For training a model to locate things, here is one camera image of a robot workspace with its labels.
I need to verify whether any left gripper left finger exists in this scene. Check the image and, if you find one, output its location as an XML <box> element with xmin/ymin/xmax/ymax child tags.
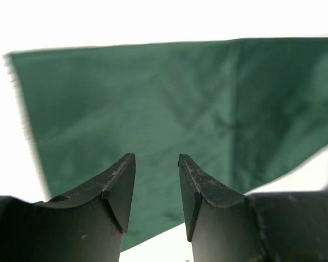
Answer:
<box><xmin>0</xmin><ymin>153</ymin><xmax>136</xmax><ymax>261</ymax></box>

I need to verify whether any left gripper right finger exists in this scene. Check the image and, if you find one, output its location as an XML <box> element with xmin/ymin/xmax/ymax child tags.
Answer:
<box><xmin>178</xmin><ymin>154</ymin><xmax>328</xmax><ymax>261</ymax></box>

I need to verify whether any dark green cloth napkin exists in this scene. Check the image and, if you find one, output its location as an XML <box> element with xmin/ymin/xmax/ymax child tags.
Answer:
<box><xmin>6</xmin><ymin>38</ymin><xmax>328</xmax><ymax>250</ymax></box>

